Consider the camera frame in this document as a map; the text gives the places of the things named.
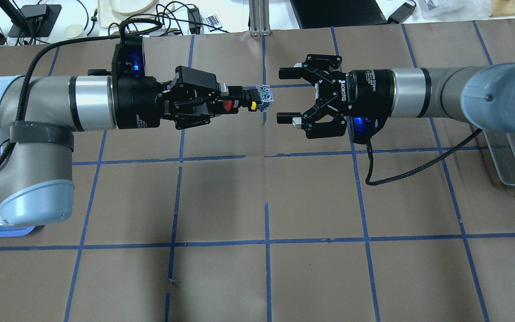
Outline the aluminium frame post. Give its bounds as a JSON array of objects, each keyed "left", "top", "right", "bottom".
[{"left": 249, "top": 0, "right": 271, "bottom": 37}]

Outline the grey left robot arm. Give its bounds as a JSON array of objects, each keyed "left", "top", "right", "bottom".
[{"left": 0, "top": 67, "right": 260, "bottom": 228}]

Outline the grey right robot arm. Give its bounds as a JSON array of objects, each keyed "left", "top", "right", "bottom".
[{"left": 276, "top": 54, "right": 515, "bottom": 144}]

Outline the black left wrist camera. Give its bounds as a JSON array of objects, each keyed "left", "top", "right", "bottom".
[{"left": 112, "top": 35, "right": 145, "bottom": 79}]

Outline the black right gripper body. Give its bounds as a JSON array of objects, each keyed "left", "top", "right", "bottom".
[{"left": 300, "top": 54, "right": 394, "bottom": 139}]

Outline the black laptop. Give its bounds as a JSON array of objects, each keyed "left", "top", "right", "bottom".
[{"left": 290, "top": 0, "right": 388, "bottom": 29}]

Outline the black braided cable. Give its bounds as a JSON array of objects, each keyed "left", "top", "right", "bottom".
[
  {"left": 0, "top": 18, "right": 163, "bottom": 186},
  {"left": 365, "top": 127, "right": 488, "bottom": 186}
]

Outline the black braided right cable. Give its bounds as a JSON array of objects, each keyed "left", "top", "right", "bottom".
[{"left": 365, "top": 127, "right": 488, "bottom": 186}]

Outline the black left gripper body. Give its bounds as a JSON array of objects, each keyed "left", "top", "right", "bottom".
[{"left": 113, "top": 66, "right": 220, "bottom": 130}]

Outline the red push button switch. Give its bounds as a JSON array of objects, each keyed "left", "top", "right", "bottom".
[{"left": 219, "top": 84, "right": 274, "bottom": 112}]

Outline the black braided left cable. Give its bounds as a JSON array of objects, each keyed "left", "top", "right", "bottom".
[{"left": 0, "top": 18, "right": 163, "bottom": 186}]

